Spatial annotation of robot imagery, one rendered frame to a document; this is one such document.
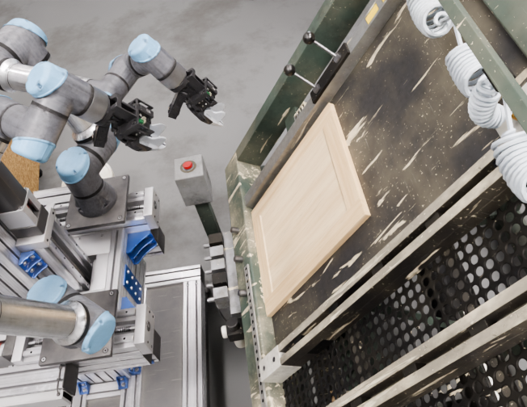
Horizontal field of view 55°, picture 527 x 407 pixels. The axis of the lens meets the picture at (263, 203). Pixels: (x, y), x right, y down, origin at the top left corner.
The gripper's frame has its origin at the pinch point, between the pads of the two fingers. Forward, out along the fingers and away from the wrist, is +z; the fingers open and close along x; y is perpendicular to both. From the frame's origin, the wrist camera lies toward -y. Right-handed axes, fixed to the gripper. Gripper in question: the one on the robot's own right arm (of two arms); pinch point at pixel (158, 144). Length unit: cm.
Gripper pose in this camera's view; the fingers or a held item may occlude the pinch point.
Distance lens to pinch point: 130.5
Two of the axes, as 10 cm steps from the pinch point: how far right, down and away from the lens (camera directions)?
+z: 5.7, 2.7, 7.8
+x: -1.3, -9.0, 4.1
